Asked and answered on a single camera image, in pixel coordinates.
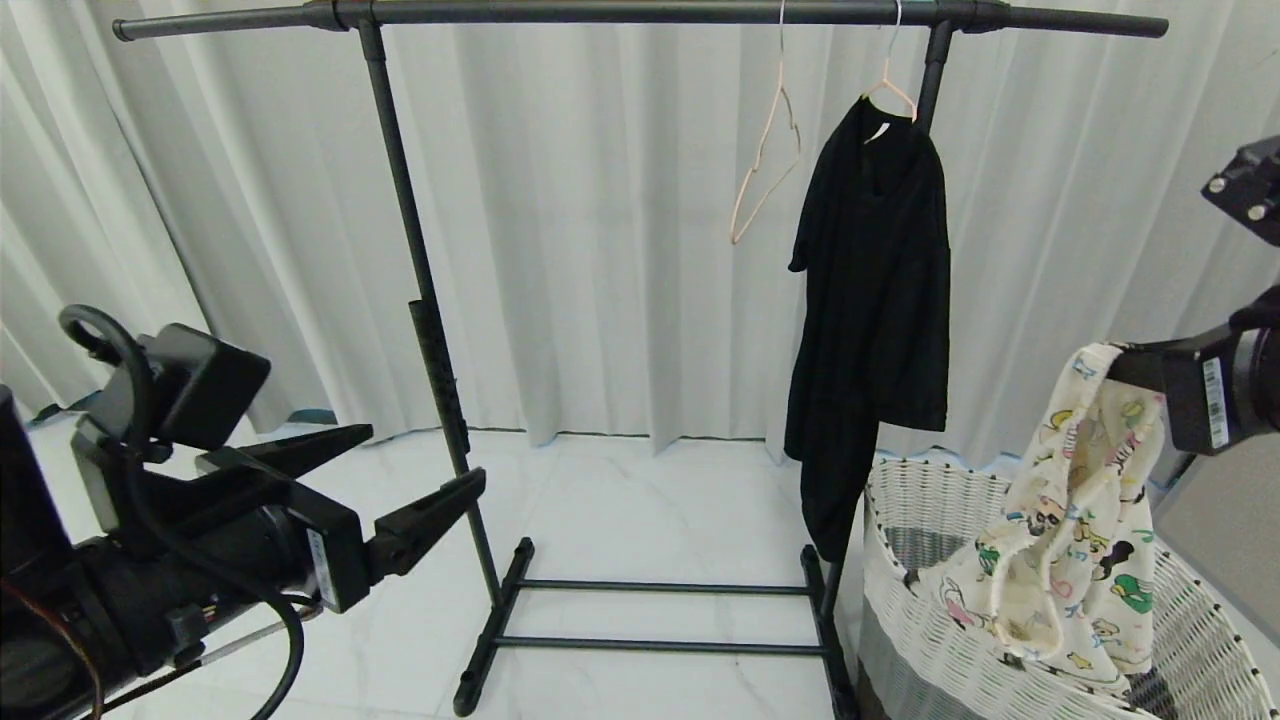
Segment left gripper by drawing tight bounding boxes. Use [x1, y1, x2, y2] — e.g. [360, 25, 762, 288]
[88, 424, 489, 673]

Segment black short-sleeved shirt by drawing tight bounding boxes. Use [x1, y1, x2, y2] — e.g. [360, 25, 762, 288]
[783, 95, 953, 564]

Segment cream printed garment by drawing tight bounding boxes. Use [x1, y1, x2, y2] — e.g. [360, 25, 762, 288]
[905, 343, 1169, 701]

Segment white curtain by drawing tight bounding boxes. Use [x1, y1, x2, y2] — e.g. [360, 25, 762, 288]
[0, 0, 1280, 471]

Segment black cable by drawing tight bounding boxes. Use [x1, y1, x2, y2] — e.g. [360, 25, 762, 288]
[58, 304, 307, 720]

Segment pink clothes hanger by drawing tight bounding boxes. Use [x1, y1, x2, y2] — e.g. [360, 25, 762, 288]
[862, 0, 919, 126]
[729, 0, 804, 247]

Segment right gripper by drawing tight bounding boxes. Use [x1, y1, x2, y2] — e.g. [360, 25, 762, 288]
[1160, 322, 1280, 458]

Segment white laundry basket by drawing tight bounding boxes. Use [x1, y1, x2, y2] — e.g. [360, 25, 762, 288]
[858, 455, 1280, 720]

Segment black clothes rack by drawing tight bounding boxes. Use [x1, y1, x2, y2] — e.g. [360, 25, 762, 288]
[112, 0, 1169, 719]

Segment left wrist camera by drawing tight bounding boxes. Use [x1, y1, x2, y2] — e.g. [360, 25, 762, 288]
[60, 320, 273, 471]

